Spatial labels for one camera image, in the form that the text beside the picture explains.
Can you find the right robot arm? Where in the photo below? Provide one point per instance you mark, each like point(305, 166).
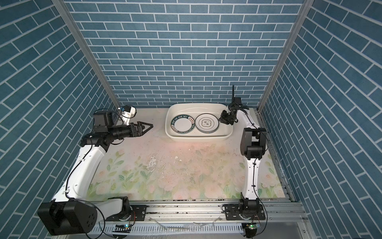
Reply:
point(253, 146)

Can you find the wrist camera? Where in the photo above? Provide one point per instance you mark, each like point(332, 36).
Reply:
point(126, 113)
point(236, 103)

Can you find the white plastic bin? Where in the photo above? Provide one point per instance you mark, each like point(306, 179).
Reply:
point(194, 110)

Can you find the green rim plate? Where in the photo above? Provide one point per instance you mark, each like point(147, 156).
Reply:
point(182, 124)
point(208, 130)

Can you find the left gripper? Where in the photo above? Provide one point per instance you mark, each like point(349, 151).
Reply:
point(138, 132)

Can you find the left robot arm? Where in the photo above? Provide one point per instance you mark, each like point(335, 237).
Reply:
point(68, 212)

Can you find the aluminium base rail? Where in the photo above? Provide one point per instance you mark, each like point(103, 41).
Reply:
point(206, 216)

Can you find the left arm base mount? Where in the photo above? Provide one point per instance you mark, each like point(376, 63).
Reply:
point(133, 213)

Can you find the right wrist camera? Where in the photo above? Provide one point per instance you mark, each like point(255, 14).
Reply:
point(236, 103)

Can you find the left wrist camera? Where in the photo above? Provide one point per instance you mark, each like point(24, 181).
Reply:
point(126, 113)

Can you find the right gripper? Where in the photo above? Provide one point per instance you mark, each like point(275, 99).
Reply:
point(223, 119)

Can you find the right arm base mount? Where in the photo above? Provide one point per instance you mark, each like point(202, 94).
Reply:
point(236, 212)

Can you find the right corner aluminium post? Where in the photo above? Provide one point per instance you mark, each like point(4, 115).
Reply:
point(305, 8)

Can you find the corner aluminium post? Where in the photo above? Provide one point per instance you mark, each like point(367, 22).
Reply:
point(305, 8)
point(77, 35)

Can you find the white plate grey flower outline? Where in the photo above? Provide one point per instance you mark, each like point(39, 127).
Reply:
point(207, 121)

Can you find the left corner aluminium post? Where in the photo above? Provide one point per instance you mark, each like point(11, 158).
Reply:
point(77, 35)

